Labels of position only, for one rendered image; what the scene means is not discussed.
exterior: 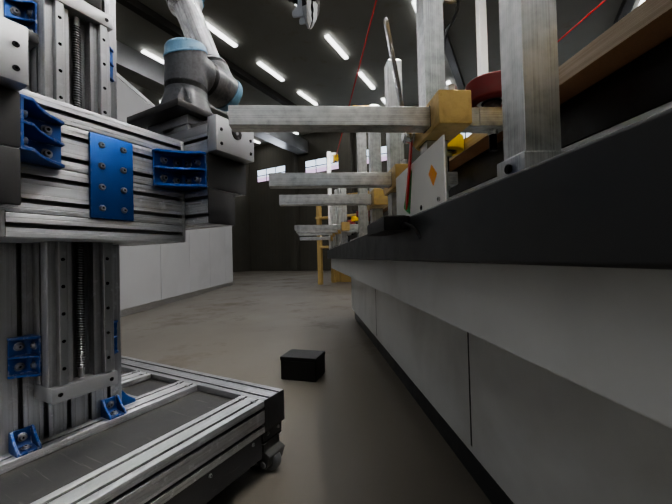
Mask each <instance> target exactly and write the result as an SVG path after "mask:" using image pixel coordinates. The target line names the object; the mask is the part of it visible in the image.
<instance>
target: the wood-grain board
mask: <svg viewBox="0 0 672 504"><path fill-rule="evenodd" d="M671 37H672V0H645V1H644V2H643V3H642V4H640V5H639V6H638V7H636V8H635V9H634V10H632V11H631V12H630V13H628V14H627V15H626V16H625V17H623V18H622V19H621V20H619V21H618V22H617V23H615V24H614V25H613V26H612V27H610V28H609V29H608V30H606V31H605V32H604V33H602V34H601V35H600V36H598V37H597V38H596V39H595V40H593V41H592V42H591V43H589V44H588V45H587V46H585V47H584V48H583V49H582V50H580V51H579V52H578V53H576V54H575V55H574V56H572V57H571V58H570V59H568V60H567V61H566V62H565V63H563V64H562V65H561V66H559V67H558V68H559V96H560V105H561V104H563V103H564V102H566V101H568V100H569V99H571V98H572V97H574V96H576V95H577V94H579V93H581V92H582V91H584V90H586V89H587V88H589V87H590V86H592V85H594V84H595V83H597V82H599V81H600V80H602V79H604V78H605V77H607V76H609V75H610V74H612V73H613V72H615V71H617V70H618V69H620V68H622V67H623V66H625V65H627V64H628V63H630V62H631V61H633V60H635V59H636V58H638V57H640V56H641V55H643V54H645V53H646V52H648V51H649V50H651V49H653V48H654V47H656V46H658V45H659V44H661V43H663V42H664V41H666V40H667V39H669V38H671ZM487 149H489V136H488V133H472V134H471V135H469V136H468V137H467V138H465V139H464V151H463V152H462V153H460V154H457V155H454V156H452V158H449V172H451V171H453V170H455V169H456V168H458V167H459V166H461V165H463V164H464V163H466V162H468V161H469V160H471V159H473V158H474V157H476V156H477V155H479V154H481V153H482V152H484V151H486V150H487Z"/></svg>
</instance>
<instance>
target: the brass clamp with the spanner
mask: <svg viewBox="0 0 672 504"><path fill-rule="evenodd" d="M426 107H430V127H429V128H428V129H427V130H426V131H425V132H424V133H415V141H414V143H413V146H414V147H415V149H417V150H418V151H420V147H421V146H422V145H423V144H424V143H425V142H426V141H437V140H438V139H439V138H440V137H441V136H442V135H445V141H447V144H448V143H449V142H450V141H451V140H452V139H454V138H455V137H456V136H457V135H458V134H460V133H461V132H462V131H463V130H465V129H466V128H467V127H468V126H469V125H471V124H472V103H471V90H438V91H437V92H436V94H435V95H434V96H433V98H432V99H431V100H430V101H429V103H428V104H427V105H426Z"/></svg>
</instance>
